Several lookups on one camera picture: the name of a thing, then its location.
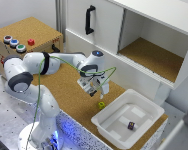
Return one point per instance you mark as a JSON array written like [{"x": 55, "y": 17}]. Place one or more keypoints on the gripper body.
[{"x": 86, "y": 81}]

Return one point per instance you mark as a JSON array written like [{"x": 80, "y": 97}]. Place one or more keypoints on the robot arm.
[{"x": 44, "y": 100}]

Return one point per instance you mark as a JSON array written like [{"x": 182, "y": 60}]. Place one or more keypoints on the yellow block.
[{"x": 101, "y": 105}]

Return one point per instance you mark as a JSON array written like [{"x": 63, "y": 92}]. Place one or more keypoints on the purple block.
[{"x": 131, "y": 125}]

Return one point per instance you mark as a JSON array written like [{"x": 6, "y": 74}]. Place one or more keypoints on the white plastic box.
[{"x": 110, "y": 123}]

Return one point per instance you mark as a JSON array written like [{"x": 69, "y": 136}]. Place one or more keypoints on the white sliding door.
[{"x": 104, "y": 23}]

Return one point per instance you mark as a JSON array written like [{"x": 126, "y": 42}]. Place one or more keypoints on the white cabinet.
[{"x": 154, "y": 40}]

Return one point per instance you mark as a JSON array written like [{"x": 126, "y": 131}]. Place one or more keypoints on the green button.
[{"x": 20, "y": 48}]

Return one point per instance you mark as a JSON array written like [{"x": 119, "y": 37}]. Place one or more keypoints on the wooden drawer box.
[{"x": 27, "y": 28}]

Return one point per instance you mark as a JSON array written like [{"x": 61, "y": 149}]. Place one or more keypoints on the blue button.
[{"x": 14, "y": 42}]

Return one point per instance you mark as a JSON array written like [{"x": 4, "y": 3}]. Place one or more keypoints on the red button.
[{"x": 7, "y": 39}]

